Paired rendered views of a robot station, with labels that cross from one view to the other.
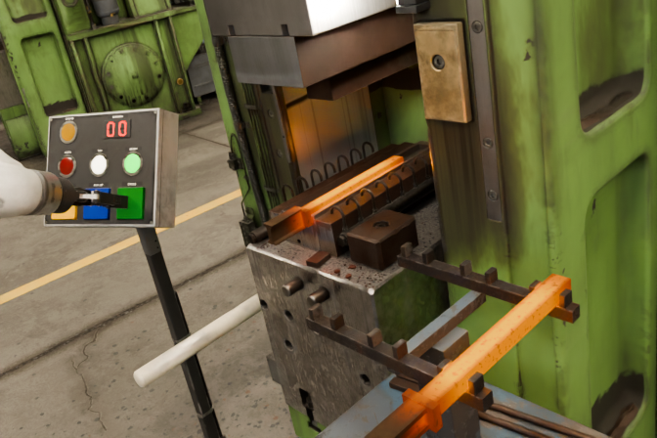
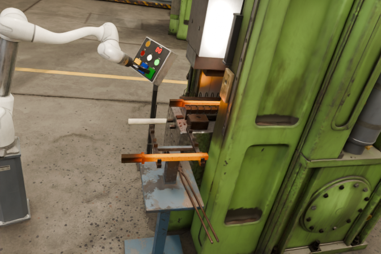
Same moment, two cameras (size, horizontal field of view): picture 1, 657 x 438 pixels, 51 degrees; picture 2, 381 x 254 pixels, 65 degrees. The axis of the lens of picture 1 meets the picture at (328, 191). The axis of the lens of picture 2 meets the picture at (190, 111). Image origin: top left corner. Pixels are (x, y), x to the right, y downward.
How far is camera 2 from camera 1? 0.77 m
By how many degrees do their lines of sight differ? 20
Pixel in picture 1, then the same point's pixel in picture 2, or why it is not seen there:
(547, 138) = (237, 119)
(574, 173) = (245, 134)
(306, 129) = (207, 79)
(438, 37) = (228, 75)
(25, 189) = (117, 56)
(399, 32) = not seen: hidden behind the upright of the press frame
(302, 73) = (194, 64)
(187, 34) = not seen: hidden behind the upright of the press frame
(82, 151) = (148, 51)
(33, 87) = (184, 11)
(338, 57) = (210, 64)
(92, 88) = not seen: hidden behind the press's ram
